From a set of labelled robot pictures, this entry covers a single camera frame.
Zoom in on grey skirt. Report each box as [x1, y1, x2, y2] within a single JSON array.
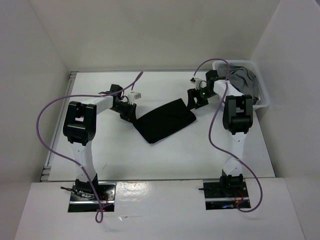
[[213, 64, 259, 105]]

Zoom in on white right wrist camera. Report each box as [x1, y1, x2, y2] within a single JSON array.
[[190, 77, 207, 90]]

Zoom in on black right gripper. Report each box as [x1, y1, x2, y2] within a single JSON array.
[[186, 87, 217, 111]]

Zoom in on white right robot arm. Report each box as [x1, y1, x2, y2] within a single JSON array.
[[187, 75, 253, 198]]

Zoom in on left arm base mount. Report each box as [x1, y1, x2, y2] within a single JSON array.
[[60, 181, 116, 213]]

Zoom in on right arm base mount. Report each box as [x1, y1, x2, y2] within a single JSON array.
[[198, 180, 251, 210]]

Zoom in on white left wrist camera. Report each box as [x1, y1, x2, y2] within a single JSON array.
[[127, 91, 142, 105]]

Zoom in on white perforated plastic basket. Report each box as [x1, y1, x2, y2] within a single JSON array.
[[212, 60, 270, 110]]

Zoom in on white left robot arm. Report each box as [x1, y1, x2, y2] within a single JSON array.
[[62, 84, 141, 200]]

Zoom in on black skirt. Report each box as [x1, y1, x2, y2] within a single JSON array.
[[133, 98, 197, 144]]

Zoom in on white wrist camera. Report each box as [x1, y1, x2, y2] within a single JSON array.
[[190, 77, 207, 90], [127, 91, 142, 105]]

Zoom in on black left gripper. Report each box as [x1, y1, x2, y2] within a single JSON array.
[[110, 101, 138, 125]]

